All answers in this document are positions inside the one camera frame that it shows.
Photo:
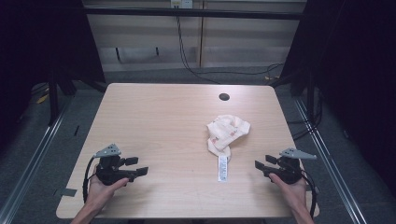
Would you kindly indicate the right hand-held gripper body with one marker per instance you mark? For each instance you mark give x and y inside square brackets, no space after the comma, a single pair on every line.
[288,172]

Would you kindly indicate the person's left hand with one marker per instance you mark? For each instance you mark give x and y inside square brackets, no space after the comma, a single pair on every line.
[102,193]

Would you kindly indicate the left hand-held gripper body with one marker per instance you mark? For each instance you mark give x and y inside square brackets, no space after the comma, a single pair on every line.
[107,174]

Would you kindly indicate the person's right hand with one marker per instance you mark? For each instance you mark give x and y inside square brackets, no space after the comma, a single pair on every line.
[291,194]

